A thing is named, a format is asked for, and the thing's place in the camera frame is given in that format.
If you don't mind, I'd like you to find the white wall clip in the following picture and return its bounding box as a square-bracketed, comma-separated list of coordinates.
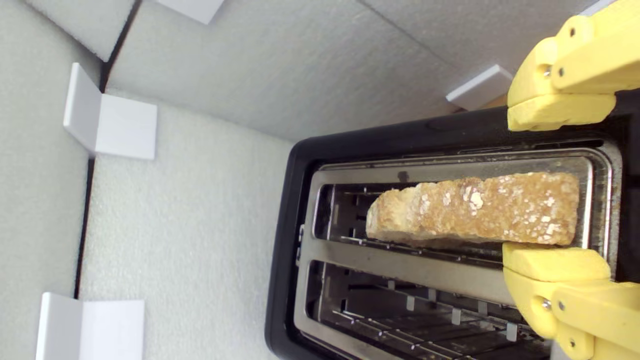
[63, 62, 158, 161]
[446, 64, 515, 112]
[155, 0, 226, 25]
[36, 292, 146, 360]

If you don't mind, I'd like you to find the brown bread slice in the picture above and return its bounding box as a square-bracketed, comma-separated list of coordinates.
[365, 171, 581, 249]

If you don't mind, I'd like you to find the black two-slot toaster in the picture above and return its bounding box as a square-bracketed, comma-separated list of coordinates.
[264, 102, 640, 360]

